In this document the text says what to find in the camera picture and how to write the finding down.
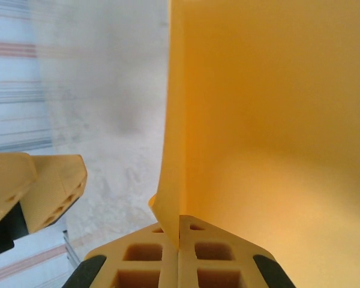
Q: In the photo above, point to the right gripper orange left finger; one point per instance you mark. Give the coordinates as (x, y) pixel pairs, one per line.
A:
(138, 264)

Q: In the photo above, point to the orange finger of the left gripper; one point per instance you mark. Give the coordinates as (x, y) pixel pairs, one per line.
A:
(57, 186)
(9, 180)

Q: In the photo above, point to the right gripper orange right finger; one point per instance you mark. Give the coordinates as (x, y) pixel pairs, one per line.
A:
(222, 264)

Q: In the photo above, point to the orange paper sheet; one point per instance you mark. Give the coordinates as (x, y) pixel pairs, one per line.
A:
(258, 120)

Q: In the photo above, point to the striped cloth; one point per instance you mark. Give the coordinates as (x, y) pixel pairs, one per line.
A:
(12, 90)

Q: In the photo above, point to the aluminium frame side bar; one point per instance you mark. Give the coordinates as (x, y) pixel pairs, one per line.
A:
(72, 252)

